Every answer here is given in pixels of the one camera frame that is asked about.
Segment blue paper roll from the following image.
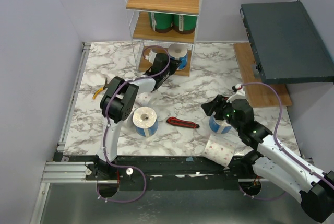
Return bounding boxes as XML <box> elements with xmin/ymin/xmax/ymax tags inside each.
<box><xmin>168</xmin><ymin>43</ymin><xmax>188</xmax><ymax>70</ymax></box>

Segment green roll front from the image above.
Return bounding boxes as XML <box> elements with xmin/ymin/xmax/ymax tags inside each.
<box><xmin>173</xmin><ymin>15</ymin><xmax>197</xmax><ymax>34</ymax></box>

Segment green roll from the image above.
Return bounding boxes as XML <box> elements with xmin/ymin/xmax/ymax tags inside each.
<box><xmin>148</xmin><ymin>12</ymin><xmax>173</xmax><ymax>33</ymax></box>
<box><xmin>173</xmin><ymin>15</ymin><xmax>197</xmax><ymax>34</ymax></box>

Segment green roll back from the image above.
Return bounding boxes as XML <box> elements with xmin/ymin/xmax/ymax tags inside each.
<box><xmin>148</xmin><ymin>12</ymin><xmax>173</xmax><ymax>33</ymax></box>

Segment white wire wooden shelf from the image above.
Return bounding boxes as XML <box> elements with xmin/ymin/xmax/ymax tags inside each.
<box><xmin>124</xmin><ymin>0</ymin><xmax>202</xmax><ymax>76</ymax></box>

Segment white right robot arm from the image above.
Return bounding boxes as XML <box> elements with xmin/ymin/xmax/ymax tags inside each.
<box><xmin>201</xmin><ymin>95</ymin><xmax>333</xmax><ymax>223</ymax></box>

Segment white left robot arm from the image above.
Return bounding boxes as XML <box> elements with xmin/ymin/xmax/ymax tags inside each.
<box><xmin>97</xmin><ymin>53</ymin><xmax>181</xmax><ymax>180</ymax></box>

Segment wooden board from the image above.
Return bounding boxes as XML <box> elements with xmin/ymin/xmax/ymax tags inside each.
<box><xmin>233</xmin><ymin>43</ymin><xmax>293</xmax><ymax>108</ymax></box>

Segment pink dotted roll front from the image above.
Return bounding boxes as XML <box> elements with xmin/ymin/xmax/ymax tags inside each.
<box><xmin>201</xmin><ymin>134</ymin><xmax>236</xmax><ymax>167</ymax></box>

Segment pink dotted roll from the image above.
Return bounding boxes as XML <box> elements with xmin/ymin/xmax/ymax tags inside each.
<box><xmin>136</xmin><ymin>91</ymin><xmax>161</xmax><ymax>107</ymax></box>
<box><xmin>201</xmin><ymin>134</ymin><xmax>236</xmax><ymax>167</ymax></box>
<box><xmin>124</xmin><ymin>117</ymin><xmax>134</xmax><ymax>128</ymax></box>

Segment red black utility knife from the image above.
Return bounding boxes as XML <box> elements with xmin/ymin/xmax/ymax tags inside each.
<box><xmin>166</xmin><ymin>117</ymin><xmax>200</xmax><ymax>129</ymax></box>

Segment pink dotted roll centre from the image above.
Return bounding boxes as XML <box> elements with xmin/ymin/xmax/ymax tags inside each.
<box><xmin>136</xmin><ymin>91</ymin><xmax>161</xmax><ymax>107</ymax></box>

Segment pink dotted roll left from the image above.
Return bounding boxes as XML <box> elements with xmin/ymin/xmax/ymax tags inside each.
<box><xmin>124</xmin><ymin>117</ymin><xmax>134</xmax><ymax>128</ymax></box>

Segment dark green metal box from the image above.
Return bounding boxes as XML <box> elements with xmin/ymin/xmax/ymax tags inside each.
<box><xmin>240</xmin><ymin>0</ymin><xmax>333</xmax><ymax>85</ymax></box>

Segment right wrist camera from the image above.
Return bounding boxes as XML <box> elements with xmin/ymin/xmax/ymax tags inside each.
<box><xmin>227</xmin><ymin>84</ymin><xmax>246</xmax><ymax>103</ymax></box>

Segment yellow handled pliers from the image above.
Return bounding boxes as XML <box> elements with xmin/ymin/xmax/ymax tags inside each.
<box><xmin>92</xmin><ymin>77</ymin><xmax>108</xmax><ymax>100</ymax></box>

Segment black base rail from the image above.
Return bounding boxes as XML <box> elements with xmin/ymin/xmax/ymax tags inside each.
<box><xmin>53</xmin><ymin>152</ymin><xmax>265</xmax><ymax>195</ymax></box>

